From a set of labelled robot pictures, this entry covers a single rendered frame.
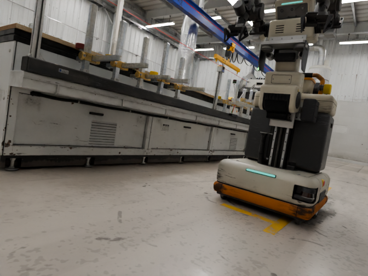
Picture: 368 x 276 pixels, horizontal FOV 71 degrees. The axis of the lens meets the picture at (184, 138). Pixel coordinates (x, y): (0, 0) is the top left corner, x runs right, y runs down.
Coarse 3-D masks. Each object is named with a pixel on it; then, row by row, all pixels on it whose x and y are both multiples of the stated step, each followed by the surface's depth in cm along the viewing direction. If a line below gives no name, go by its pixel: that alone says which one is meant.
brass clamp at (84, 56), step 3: (81, 51) 168; (78, 54) 169; (81, 54) 167; (84, 54) 167; (87, 54) 169; (90, 54) 171; (81, 57) 167; (84, 57) 168; (87, 57) 169; (90, 57) 171; (87, 60) 170; (90, 60) 172; (93, 63) 176; (96, 63) 175; (99, 63) 177
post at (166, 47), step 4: (164, 44) 230; (168, 44) 229; (164, 48) 230; (168, 48) 230; (164, 52) 229; (168, 52) 231; (164, 56) 229; (164, 60) 229; (164, 64) 229; (160, 68) 231; (164, 68) 230; (160, 72) 231; (164, 72) 231; (160, 84) 230; (160, 88) 230
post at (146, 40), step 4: (144, 40) 209; (148, 40) 210; (144, 44) 209; (148, 44) 211; (144, 48) 209; (144, 52) 209; (144, 56) 209; (140, 60) 211; (144, 60) 210; (140, 68) 210; (144, 68) 211; (144, 72) 212; (140, 80) 210; (140, 84) 211
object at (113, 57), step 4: (96, 56) 169; (100, 56) 167; (104, 56) 164; (108, 56) 162; (112, 56) 160; (116, 56) 158; (76, 60) 183; (80, 60) 180; (92, 60) 172; (96, 60) 170; (100, 60) 168; (104, 60) 166; (108, 60) 164; (112, 60) 162; (116, 60) 160
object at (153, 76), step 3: (132, 75) 222; (147, 75) 211; (150, 75) 209; (153, 75) 207; (156, 75) 205; (159, 75) 203; (162, 75) 202; (165, 75) 200; (168, 75) 198; (132, 78) 223; (147, 78) 213; (150, 78) 211; (153, 78) 208; (156, 78) 206; (159, 78) 203; (162, 78) 202; (165, 78) 200; (168, 78) 199
